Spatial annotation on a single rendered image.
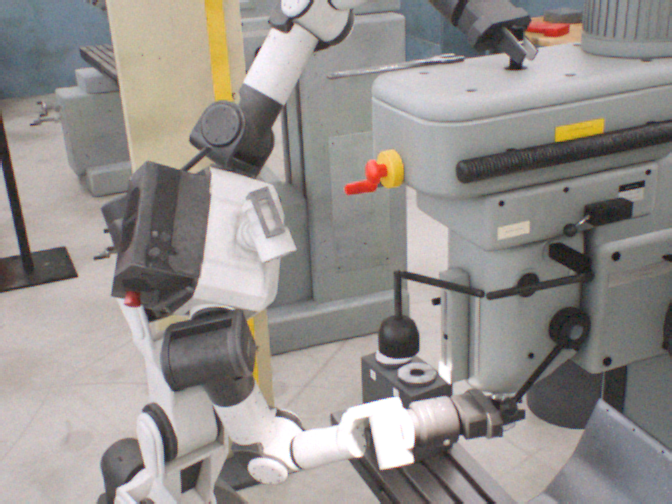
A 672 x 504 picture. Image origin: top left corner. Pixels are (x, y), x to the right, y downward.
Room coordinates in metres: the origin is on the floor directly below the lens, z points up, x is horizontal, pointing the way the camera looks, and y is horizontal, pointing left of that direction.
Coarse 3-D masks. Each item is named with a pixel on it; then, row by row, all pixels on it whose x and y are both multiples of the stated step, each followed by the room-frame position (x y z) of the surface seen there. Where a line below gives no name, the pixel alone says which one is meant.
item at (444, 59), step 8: (440, 56) 1.53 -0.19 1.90; (448, 56) 1.53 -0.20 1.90; (392, 64) 1.49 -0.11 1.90; (400, 64) 1.48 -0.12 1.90; (408, 64) 1.48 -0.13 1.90; (416, 64) 1.49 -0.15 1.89; (424, 64) 1.49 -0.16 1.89; (432, 64) 1.50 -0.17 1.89; (336, 72) 1.45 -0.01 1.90; (344, 72) 1.44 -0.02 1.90; (352, 72) 1.44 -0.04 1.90; (360, 72) 1.45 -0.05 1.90; (368, 72) 1.45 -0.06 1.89; (376, 72) 1.46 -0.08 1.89
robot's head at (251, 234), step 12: (252, 204) 1.47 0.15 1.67; (264, 204) 1.47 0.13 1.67; (252, 216) 1.47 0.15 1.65; (264, 216) 1.46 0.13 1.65; (240, 228) 1.50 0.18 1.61; (252, 228) 1.48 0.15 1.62; (288, 228) 1.47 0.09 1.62; (252, 240) 1.48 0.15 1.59; (264, 240) 1.44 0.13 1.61; (276, 240) 1.43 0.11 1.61; (288, 240) 1.45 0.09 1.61; (264, 252) 1.43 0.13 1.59; (276, 252) 1.42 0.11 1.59; (288, 252) 1.44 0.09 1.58
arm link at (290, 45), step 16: (288, 0) 1.71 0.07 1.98; (304, 0) 1.68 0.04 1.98; (272, 16) 1.74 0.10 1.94; (288, 16) 1.71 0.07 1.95; (352, 16) 1.75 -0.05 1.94; (272, 32) 1.73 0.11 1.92; (288, 32) 1.71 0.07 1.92; (304, 32) 1.71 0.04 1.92; (272, 48) 1.71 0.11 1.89; (288, 48) 1.70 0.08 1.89; (304, 48) 1.72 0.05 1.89; (320, 48) 1.75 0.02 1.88; (256, 64) 1.71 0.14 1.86; (272, 64) 1.69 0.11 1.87; (288, 64) 1.70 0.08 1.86; (304, 64) 1.72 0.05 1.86; (256, 80) 1.69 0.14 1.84; (272, 80) 1.68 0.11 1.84; (288, 80) 1.70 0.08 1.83; (272, 96) 1.68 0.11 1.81; (288, 96) 1.72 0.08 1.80
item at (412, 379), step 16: (368, 368) 1.88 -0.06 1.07; (384, 368) 1.85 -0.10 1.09; (400, 368) 1.83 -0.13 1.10; (416, 368) 1.83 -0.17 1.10; (432, 368) 1.82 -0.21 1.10; (368, 384) 1.89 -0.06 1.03; (384, 384) 1.82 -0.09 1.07; (400, 384) 1.78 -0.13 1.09; (416, 384) 1.76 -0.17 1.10; (432, 384) 1.77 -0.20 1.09; (448, 384) 1.78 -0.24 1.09; (368, 400) 1.89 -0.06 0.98; (400, 400) 1.76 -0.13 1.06; (416, 400) 1.73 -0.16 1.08; (416, 448) 1.73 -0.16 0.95; (432, 448) 1.75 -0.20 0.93; (448, 448) 1.78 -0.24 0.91
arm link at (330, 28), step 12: (324, 0) 1.71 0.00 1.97; (336, 0) 1.69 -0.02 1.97; (348, 0) 1.68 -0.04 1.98; (360, 0) 1.67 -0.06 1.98; (312, 12) 1.69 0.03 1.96; (324, 12) 1.70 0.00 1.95; (336, 12) 1.72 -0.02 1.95; (348, 12) 1.75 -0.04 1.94; (300, 24) 1.72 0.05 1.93; (312, 24) 1.71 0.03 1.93; (324, 24) 1.71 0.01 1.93; (336, 24) 1.72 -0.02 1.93; (348, 24) 1.74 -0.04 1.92; (324, 36) 1.73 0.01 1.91; (336, 36) 1.73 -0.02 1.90
